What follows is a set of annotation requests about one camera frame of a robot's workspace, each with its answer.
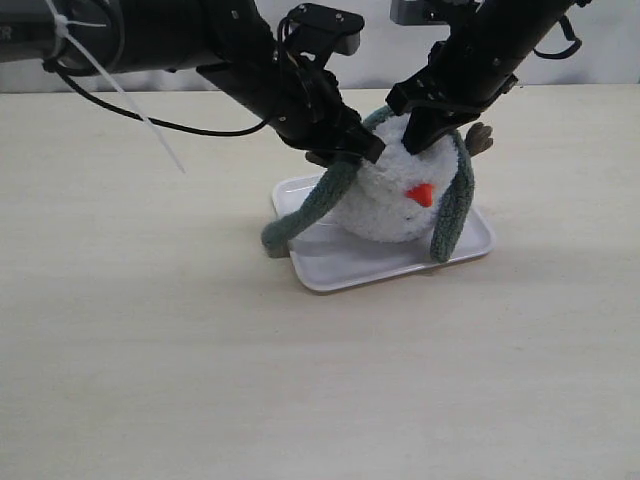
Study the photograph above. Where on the green fleece scarf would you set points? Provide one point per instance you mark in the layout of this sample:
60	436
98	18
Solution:
320	200

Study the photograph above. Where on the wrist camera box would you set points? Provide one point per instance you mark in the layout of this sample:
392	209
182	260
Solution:
418	12
322	30

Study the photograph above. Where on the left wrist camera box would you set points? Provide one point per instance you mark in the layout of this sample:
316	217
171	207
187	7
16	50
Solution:
322	30

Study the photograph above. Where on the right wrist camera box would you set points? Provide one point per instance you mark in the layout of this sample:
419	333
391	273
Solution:
418	12

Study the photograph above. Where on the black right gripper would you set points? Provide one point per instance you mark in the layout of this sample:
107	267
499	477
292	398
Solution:
463	76

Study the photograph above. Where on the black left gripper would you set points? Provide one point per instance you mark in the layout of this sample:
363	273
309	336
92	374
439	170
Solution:
303	106

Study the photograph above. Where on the white zip tie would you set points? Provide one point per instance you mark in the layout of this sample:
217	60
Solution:
115	85

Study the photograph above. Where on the white plush snowman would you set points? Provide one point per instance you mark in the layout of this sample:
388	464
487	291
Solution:
405	200

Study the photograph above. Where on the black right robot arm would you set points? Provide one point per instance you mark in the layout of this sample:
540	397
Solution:
527	22

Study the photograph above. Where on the white plastic tray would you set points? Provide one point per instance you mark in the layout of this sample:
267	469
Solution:
327	258

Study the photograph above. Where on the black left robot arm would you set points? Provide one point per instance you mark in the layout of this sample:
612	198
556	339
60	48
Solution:
147	36

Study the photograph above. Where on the white curtain backdrop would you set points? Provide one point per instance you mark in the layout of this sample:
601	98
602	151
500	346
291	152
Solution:
390	53

